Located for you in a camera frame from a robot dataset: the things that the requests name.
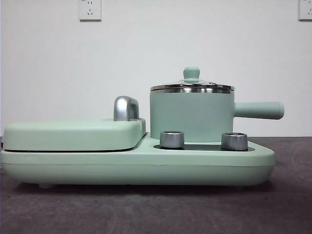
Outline glass pot lid green knob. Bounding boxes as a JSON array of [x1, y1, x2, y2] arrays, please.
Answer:
[[150, 66, 234, 91]]

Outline silver control knob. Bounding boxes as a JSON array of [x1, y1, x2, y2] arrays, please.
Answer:
[[159, 131, 185, 149], [221, 132, 249, 150]]

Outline mint green breakfast machine base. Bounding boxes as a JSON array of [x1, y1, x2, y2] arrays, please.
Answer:
[[0, 133, 276, 190]]

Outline mint green griddle lid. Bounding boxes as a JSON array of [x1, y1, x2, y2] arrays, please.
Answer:
[[2, 96, 147, 152]]

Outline mint green handled pot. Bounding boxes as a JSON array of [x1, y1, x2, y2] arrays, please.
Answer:
[[149, 87, 285, 144]]

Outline white wall socket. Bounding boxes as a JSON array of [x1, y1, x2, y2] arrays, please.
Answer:
[[298, 0, 312, 21], [78, 0, 102, 21]]

